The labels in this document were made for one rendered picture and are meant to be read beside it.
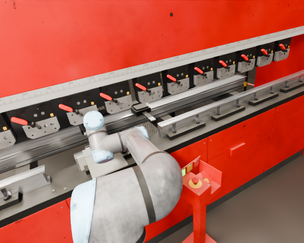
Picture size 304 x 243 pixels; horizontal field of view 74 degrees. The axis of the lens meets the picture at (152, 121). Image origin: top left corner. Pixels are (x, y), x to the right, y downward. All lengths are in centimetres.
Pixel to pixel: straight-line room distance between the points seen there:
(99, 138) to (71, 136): 71
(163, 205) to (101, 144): 43
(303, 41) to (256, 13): 102
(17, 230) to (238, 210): 167
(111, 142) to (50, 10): 60
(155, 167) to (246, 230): 167
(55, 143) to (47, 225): 48
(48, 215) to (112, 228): 92
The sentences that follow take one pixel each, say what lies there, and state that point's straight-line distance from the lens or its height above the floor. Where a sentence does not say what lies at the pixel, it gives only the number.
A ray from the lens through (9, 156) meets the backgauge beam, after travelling 152.
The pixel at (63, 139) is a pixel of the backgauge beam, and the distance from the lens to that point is 147.
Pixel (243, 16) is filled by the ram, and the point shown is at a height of 155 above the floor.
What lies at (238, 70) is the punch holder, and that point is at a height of 120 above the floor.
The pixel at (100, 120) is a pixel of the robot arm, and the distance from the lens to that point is 78.
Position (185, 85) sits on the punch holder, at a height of 121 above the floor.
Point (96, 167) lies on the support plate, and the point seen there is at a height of 100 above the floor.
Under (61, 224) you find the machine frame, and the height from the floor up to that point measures 67.
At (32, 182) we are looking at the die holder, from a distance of 129.
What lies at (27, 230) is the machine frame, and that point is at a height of 74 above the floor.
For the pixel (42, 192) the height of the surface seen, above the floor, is 88.
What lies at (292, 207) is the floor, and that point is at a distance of 230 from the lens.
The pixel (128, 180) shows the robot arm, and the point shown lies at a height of 139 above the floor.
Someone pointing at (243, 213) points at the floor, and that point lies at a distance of 212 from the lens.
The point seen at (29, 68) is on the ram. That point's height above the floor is 150.
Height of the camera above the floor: 166
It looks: 29 degrees down
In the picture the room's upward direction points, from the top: 7 degrees counter-clockwise
